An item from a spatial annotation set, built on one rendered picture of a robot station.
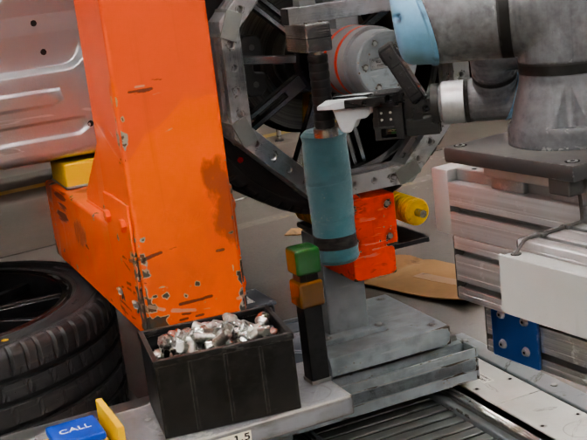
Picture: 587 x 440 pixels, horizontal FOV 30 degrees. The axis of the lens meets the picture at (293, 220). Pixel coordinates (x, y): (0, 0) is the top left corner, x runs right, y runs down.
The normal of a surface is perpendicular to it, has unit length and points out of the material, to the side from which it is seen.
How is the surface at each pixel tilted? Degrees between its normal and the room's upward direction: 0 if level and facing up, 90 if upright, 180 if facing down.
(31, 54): 90
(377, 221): 90
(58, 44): 90
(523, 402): 0
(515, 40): 125
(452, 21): 93
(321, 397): 0
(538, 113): 72
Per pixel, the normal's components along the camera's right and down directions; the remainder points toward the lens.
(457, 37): -0.18, 0.62
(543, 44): -0.62, 0.26
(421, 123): -0.23, 0.24
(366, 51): 0.41, 0.18
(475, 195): -0.85, 0.22
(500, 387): -0.11, -0.96
